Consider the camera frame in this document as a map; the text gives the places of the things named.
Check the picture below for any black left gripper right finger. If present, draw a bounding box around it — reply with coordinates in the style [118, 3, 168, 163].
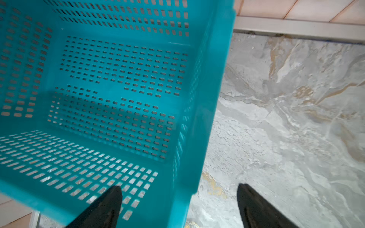
[237, 183, 298, 228]

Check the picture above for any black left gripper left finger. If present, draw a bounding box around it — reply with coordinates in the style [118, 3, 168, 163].
[67, 186, 123, 228]

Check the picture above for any teal plastic perforated basket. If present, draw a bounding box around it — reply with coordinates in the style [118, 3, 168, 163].
[1, 1, 236, 228]

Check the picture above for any aluminium frame rail back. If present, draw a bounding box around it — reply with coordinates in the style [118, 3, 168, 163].
[233, 16, 365, 44]

